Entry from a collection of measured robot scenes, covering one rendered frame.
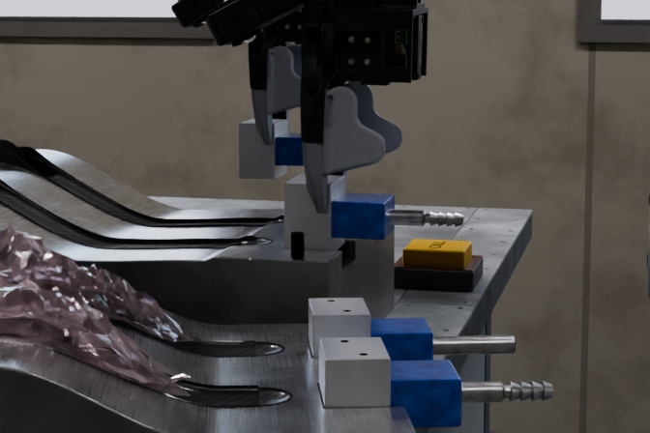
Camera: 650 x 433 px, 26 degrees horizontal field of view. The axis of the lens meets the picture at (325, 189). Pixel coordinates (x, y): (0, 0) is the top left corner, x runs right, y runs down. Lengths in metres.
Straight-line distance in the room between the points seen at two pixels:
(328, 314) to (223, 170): 2.55
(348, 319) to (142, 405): 0.18
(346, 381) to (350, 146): 0.29
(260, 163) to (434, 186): 1.91
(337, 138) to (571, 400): 2.30
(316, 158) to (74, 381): 0.35
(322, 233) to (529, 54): 2.15
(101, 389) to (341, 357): 0.13
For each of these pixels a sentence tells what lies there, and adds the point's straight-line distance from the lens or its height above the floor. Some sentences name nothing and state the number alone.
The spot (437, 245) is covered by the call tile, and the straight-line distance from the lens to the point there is 1.37.
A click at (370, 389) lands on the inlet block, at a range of 0.77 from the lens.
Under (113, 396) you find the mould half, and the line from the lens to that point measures 0.73.
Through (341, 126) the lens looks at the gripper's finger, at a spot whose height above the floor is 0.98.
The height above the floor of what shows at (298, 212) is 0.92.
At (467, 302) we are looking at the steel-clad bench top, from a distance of 1.29.
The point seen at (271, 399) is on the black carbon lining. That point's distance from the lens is 0.80.
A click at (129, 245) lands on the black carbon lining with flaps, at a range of 1.13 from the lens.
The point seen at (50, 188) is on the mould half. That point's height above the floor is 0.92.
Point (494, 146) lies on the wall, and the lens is 3.20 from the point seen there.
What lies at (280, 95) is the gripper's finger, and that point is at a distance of 1.33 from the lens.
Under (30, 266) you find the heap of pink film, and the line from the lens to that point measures 0.88.
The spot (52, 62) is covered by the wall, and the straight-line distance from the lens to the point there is 3.60.
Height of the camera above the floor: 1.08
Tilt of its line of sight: 8 degrees down
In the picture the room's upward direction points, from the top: straight up
